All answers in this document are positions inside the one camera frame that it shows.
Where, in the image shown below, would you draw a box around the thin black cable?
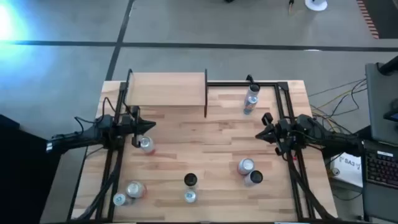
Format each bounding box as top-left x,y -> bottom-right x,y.
325,80 -> 368,118

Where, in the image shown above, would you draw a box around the black aluminium table frame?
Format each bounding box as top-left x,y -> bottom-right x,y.
68,80 -> 333,222

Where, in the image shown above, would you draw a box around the wooden shelf with black sides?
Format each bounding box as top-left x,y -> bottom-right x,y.
126,68 -> 209,119

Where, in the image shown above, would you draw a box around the grey flat panel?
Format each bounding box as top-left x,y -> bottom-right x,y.
365,62 -> 398,146

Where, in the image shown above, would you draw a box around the Spindrift sparkling water can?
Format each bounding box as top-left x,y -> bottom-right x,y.
125,180 -> 147,200
139,136 -> 157,156
237,157 -> 256,176

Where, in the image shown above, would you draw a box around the white printed box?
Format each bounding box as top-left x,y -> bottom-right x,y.
330,151 -> 364,189

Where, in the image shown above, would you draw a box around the black pole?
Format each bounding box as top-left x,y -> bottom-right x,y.
377,55 -> 398,76

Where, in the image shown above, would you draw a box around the white round base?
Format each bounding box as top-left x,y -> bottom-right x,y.
304,0 -> 328,12

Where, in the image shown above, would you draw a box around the black cabinet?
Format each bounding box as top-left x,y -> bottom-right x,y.
0,113 -> 63,224

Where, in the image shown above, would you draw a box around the blue silver Red Bull can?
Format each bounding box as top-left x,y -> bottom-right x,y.
183,189 -> 198,205
243,95 -> 259,116
112,192 -> 129,207

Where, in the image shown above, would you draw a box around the thin grey cable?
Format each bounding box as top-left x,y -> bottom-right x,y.
307,78 -> 367,98

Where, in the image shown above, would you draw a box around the dark mat red striped edge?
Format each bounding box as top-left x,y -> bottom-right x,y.
356,0 -> 398,40

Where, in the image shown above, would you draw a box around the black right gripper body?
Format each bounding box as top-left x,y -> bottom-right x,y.
262,112 -> 293,156

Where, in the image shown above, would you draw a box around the yellow cable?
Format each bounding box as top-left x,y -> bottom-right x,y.
310,88 -> 368,132

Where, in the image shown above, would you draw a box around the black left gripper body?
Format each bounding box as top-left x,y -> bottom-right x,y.
120,105 -> 141,148

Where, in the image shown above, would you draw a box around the grey laptop backlit keyboard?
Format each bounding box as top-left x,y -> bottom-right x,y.
360,139 -> 398,223

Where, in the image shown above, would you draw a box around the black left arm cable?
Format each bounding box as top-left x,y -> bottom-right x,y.
73,96 -> 118,135

